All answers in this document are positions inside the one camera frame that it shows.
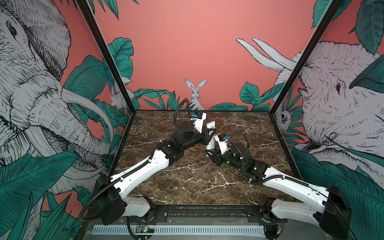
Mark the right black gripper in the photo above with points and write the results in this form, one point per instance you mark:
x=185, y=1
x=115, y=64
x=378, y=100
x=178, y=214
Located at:
x=218, y=157

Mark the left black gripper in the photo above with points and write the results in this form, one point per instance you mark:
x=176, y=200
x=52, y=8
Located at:
x=205, y=136

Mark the white remote control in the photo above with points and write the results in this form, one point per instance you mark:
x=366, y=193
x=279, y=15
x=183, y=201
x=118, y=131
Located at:
x=212, y=127

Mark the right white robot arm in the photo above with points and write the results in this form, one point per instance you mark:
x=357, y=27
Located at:
x=327, y=208

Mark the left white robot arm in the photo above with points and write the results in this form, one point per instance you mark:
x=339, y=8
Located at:
x=111, y=201

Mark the small green circuit board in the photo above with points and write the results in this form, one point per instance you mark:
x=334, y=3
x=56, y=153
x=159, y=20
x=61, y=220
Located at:
x=145, y=229

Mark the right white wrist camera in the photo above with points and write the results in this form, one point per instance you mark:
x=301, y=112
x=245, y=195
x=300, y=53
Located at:
x=222, y=140

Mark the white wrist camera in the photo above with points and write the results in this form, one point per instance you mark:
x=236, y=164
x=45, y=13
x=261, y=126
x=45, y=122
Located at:
x=222, y=140
x=198, y=119

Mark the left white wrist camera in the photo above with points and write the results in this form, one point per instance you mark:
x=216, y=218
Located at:
x=198, y=119

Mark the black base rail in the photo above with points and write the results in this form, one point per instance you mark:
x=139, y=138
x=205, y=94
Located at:
x=207, y=213

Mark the white slotted cable duct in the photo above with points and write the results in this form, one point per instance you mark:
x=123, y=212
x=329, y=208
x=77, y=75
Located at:
x=165, y=230

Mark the left black frame post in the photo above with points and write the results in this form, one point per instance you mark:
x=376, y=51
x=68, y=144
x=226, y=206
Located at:
x=100, y=40

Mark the black frame post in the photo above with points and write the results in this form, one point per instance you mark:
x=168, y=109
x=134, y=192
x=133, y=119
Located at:
x=325, y=20
x=100, y=40

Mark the right black frame post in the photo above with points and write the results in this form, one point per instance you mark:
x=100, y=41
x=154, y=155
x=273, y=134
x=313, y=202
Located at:
x=325, y=20

